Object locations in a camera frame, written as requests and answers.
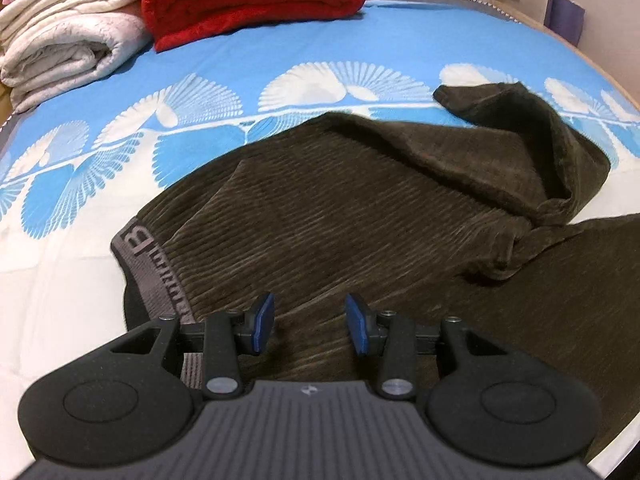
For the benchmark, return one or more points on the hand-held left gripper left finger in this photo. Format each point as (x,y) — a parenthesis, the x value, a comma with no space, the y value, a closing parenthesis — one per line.
(263,324)

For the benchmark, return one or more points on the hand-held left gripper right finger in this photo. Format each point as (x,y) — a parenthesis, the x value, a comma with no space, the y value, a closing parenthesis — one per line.
(357,325)

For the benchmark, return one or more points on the blue white printed bed sheet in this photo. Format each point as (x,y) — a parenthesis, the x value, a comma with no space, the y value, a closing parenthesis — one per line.
(300,35)

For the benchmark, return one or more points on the red folded blanket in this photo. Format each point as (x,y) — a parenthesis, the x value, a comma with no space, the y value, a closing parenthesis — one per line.
(250,0)

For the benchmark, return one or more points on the white quilted folded blanket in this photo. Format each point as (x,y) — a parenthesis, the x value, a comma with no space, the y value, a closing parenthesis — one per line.
(65,55)

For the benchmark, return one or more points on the purple board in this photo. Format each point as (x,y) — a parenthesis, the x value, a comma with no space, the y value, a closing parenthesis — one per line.
(565,15)

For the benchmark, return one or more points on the wooden bed frame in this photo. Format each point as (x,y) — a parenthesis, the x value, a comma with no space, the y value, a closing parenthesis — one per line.
(590,55)

